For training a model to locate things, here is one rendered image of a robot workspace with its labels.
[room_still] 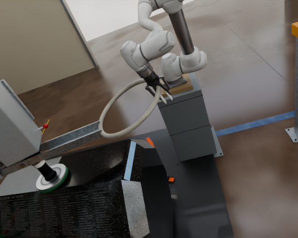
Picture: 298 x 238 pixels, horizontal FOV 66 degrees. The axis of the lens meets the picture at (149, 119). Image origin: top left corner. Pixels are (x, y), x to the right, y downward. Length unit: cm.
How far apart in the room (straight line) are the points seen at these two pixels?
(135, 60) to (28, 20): 553
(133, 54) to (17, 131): 73
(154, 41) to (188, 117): 111
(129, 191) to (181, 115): 97
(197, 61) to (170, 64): 22
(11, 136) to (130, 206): 75
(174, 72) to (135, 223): 123
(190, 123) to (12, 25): 555
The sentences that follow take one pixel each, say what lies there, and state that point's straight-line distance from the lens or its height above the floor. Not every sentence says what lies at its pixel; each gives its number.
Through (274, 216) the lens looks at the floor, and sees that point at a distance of 208.
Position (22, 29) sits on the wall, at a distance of 677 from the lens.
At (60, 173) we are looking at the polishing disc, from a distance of 165.
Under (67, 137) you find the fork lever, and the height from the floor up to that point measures 109.
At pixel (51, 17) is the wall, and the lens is 638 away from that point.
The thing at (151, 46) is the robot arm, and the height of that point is 147.
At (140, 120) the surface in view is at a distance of 124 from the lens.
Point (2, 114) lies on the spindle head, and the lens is 135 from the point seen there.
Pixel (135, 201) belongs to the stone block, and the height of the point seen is 74.
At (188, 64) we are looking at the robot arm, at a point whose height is 102.
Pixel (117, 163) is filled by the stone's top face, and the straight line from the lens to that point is 149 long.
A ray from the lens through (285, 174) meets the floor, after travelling 230.
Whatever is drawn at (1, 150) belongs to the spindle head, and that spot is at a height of 128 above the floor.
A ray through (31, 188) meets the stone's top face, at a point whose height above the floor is 87.
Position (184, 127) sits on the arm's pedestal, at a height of 45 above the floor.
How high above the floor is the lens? 181
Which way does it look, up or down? 33 degrees down
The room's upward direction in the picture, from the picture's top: 24 degrees counter-clockwise
